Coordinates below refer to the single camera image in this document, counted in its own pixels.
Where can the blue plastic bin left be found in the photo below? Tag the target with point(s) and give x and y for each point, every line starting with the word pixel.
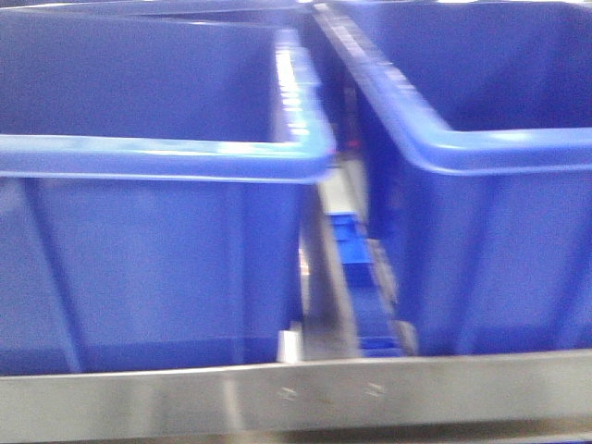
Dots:
pixel 153 172

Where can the blue plastic bin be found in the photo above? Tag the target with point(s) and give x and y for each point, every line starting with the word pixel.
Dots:
pixel 153 172
pixel 475 121

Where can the small blue bin background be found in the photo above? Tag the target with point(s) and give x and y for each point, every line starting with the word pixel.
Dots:
pixel 353 252

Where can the blue plastic bin right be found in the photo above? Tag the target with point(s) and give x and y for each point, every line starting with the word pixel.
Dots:
pixel 475 121

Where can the stainless steel shelf rack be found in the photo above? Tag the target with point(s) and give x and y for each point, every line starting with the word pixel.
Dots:
pixel 320 390

